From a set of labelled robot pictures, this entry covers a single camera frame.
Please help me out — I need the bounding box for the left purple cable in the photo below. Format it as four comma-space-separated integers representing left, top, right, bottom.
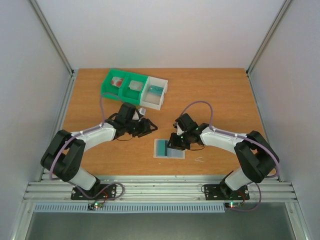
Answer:
49, 92, 141, 201

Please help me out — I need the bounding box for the card with red circles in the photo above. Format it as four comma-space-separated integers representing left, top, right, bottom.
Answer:
110, 76, 124, 88

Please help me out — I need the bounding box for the green bin far left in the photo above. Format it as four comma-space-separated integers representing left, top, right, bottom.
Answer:
100, 68, 130, 100

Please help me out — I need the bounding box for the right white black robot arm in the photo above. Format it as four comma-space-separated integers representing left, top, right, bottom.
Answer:
167, 113, 280, 200

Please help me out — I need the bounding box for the controller board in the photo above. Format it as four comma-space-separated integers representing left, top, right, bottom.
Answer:
225, 201, 242, 209
87, 202, 104, 211

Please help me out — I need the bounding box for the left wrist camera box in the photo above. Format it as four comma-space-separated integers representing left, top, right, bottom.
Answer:
138, 107, 147, 116

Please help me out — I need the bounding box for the right aluminium frame post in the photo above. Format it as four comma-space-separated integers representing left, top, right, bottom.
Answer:
245, 0, 294, 78

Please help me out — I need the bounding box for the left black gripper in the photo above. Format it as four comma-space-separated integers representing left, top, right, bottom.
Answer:
126, 118, 158, 138

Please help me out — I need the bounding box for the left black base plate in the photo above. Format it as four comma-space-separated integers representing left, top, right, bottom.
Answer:
70, 184, 117, 201

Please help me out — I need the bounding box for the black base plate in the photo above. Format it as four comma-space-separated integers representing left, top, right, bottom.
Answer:
200, 184, 250, 201
70, 184, 117, 201

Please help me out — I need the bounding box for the grey slotted cable duct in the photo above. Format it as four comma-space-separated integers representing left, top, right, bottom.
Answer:
34, 202, 225, 214

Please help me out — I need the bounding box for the right controller board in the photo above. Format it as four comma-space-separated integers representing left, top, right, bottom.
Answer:
225, 201, 242, 209

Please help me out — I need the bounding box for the grey card in bin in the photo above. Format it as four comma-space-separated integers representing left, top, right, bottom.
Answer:
128, 80, 143, 92

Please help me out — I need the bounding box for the aluminium front rail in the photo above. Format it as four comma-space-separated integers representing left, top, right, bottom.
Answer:
23, 170, 298, 203

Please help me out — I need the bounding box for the green bin middle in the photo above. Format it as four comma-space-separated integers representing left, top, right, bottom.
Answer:
119, 72, 148, 105

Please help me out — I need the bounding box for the green bin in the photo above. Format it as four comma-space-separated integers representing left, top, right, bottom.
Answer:
100, 68, 130, 100
119, 72, 148, 105

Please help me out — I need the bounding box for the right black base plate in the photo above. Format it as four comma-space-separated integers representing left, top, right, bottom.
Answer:
200, 184, 250, 201

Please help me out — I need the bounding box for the teal card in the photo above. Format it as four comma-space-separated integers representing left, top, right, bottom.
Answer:
148, 85, 164, 97
155, 139, 169, 158

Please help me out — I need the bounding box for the aluminium frame post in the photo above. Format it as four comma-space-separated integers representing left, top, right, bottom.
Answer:
245, 0, 294, 78
28, 0, 75, 76

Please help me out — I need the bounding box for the left aluminium frame post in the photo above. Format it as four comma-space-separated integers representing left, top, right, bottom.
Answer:
28, 0, 75, 76

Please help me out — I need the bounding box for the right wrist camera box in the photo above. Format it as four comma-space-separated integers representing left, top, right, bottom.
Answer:
175, 123, 184, 136

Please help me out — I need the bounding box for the teal card in bin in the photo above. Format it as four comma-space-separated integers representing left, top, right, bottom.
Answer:
148, 85, 164, 97

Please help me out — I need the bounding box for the left controller board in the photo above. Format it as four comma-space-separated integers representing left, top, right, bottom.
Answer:
87, 202, 104, 211

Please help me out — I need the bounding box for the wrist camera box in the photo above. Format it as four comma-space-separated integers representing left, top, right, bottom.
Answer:
138, 107, 147, 116
175, 123, 184, 136

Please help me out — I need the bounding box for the white bin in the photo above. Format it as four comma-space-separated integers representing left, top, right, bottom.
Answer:
139, 76, 168, 110

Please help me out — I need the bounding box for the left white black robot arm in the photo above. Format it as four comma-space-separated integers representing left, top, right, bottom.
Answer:
40, 102, 158, 199

